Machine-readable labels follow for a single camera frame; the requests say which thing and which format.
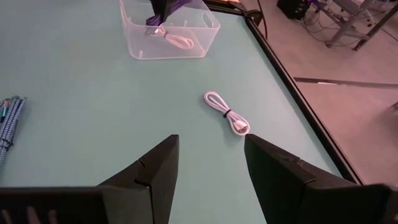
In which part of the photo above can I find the black equipment case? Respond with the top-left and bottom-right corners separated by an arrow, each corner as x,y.
276,0 -> 312,20

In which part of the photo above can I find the clear plastic bin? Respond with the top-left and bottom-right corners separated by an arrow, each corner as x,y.
119,0 -> 221,60

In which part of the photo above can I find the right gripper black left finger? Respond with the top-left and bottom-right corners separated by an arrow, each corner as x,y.
99,134 -> 180,224

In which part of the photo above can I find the dark purple braided USB cable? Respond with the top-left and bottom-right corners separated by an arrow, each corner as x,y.
145,0 -> 191,27

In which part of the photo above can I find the black table clamp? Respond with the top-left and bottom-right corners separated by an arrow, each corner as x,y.
243,9 -> 264,26

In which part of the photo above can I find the black floor cable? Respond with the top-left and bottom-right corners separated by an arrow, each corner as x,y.
256,0 -> 269,40

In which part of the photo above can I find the grey metal stand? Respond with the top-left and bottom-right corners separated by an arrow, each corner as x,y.
320,0 -> 398,52

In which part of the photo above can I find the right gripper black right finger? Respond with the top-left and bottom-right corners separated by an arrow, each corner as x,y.
244,134 -> 374,224

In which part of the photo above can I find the blue teal braided USB cable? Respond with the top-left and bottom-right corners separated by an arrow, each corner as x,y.
0,95 -> 28,166

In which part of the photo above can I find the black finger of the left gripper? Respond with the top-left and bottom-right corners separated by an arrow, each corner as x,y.
150,0 -> 163,17
161,0 -> 177,18

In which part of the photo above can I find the white USB cable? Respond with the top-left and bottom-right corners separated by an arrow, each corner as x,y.
203,91 -> 251,137
149,25 -> 195,50

